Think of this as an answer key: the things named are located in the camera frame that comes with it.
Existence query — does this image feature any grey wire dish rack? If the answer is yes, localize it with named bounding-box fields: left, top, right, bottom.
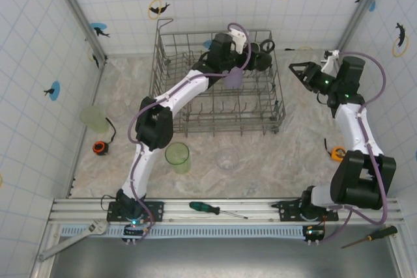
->
left=149, top=18, right=287, bottom=138

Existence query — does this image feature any purple plastic cup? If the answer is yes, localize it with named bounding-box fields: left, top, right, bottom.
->
left=224, top=66, right=244, bottom=90

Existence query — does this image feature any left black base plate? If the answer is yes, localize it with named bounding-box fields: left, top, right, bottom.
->
left=106, top=200, right=165, bottom=223

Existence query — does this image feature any aluminium frame post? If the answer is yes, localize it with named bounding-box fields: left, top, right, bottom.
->
left=48, top=0, right=108, bottom=64
left=334, top=0, right=392, bottom=58

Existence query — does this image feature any black control board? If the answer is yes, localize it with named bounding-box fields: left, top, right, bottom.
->
left=302, top=225, right=326, bottom=246
left=122, top=216, right=148, bottom=245

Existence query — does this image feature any steel adjustable wrench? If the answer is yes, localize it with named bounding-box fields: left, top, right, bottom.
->
left=36, top=218, right=108, bottom=262

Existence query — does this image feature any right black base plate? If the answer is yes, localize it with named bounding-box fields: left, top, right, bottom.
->
left=270, top=200, right=339, bottom=222

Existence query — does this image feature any black mug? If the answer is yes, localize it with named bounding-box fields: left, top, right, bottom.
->
left=250, top=38, right=276, bottom=72

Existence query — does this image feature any light blue cable duct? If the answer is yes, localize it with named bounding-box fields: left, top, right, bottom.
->
left=60, top=224, right=309, bottom=239

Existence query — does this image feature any green handled screwdriver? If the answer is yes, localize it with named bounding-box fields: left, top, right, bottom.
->
left=189, top=201, right=249, bottom=219

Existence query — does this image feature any black yellow screwdriver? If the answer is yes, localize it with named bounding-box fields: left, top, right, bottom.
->
left=341, top=225, right=399, bottom=249

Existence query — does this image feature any purple cable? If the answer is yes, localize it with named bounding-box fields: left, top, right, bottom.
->
left=128, top=22, right=252, bottom=243
left=321, top=51, right=392, bottom=243

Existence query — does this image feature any clear green tumbler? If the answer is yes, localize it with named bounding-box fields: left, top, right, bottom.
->
left=164, top=141, right=192, bottom=174

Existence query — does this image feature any seahorse yellow ring sticker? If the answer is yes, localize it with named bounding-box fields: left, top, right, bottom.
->
left=392, top=22, right=410, bottom=58

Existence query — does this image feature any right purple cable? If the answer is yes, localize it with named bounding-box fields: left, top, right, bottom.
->
left=321, top=51, right=392, bottom=243

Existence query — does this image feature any yellow tape measure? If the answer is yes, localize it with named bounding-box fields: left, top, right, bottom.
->
left=323, top=137, right=347, bottom=163

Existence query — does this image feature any aluminium mounting rail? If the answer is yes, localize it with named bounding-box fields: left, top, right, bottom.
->
left=48, top=197, right=407, bottom=226

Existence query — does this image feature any blue oval fish sticker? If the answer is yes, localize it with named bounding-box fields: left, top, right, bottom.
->
left=43, top=81, right=62, bottom=102

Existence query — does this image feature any small dolphin yellow ring sticker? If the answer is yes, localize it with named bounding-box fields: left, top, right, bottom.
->
left=148, top=0, right=171, bottom=20

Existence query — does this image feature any pale green textured cup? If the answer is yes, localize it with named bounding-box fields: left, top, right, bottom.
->
left=79, top=105, right=111, bottom=135

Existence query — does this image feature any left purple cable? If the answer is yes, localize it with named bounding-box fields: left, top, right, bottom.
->
left=128, top=22, right=252, bottom=243

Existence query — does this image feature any orange tape measure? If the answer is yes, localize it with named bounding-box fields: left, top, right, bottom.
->
left=92, top=117, right=117, bottom=156

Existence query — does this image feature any blue oval shark sticker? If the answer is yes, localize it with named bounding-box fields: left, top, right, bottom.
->
left=90, top=22, right=111, bottom=38

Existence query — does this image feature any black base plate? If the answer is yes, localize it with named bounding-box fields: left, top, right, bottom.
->
left=106, top=200, right=165, bottom=223
left=270, top=200, right=339, bottom=222

